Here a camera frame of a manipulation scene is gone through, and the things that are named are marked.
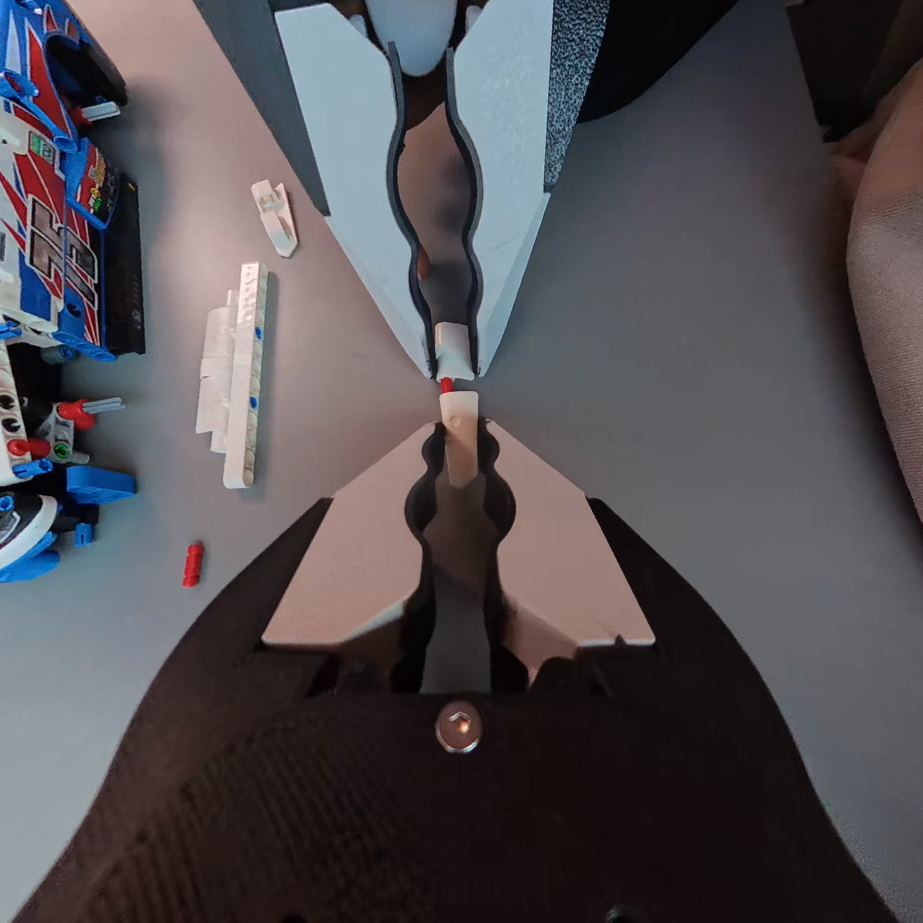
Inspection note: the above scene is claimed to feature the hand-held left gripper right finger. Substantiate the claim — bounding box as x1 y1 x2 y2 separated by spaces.
477 420 657 686

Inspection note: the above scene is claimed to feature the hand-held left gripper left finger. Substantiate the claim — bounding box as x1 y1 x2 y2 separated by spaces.
261 420 447 693

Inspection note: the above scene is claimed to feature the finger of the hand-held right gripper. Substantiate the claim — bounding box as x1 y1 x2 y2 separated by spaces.
274 3 437 381
447 0 555 379

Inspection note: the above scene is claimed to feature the white curved panel brick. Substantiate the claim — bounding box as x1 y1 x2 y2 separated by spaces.
440 391 480 489
251 180 299 258

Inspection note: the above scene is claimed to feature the white beam and panel assembly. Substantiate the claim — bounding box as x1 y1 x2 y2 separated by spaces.
195 262 269 490

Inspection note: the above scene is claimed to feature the small white connector brick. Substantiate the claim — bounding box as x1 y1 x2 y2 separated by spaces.
435 322 478 381

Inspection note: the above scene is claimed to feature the grey desk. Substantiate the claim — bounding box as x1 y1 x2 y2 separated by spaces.
0 0 923 923

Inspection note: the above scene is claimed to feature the black cloth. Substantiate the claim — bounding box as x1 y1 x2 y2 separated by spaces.
786 0 923 141
577 0 740 124

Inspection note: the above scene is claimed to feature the toy brick race car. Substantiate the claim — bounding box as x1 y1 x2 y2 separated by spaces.
0 0 147 584

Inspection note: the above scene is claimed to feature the beige printed sweatshirt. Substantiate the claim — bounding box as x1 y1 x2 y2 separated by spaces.
829 58 923 524

